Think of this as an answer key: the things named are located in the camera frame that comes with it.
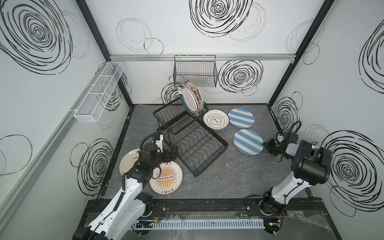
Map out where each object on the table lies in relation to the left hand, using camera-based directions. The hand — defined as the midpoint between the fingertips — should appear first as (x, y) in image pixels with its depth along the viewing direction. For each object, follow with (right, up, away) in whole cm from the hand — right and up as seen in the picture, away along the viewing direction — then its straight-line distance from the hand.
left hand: (171, 148), depth 80 cm
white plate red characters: (+17, +29, +28) cm, 44 cm away
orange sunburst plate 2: (+13, +28, +2) cm, 31 cm away
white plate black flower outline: (+29, +16, +30) cm, 45 cm away
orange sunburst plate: (-3, -17, +3) cm, 18 cm away
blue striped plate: (+48, +17, +32) cm, 60 cm away
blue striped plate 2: (+49, +1, +19) cm, 52 cm away
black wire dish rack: (+15, -1, +16) cm, 22 cm away
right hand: (+58, 0, +15) cm, 60 cm away
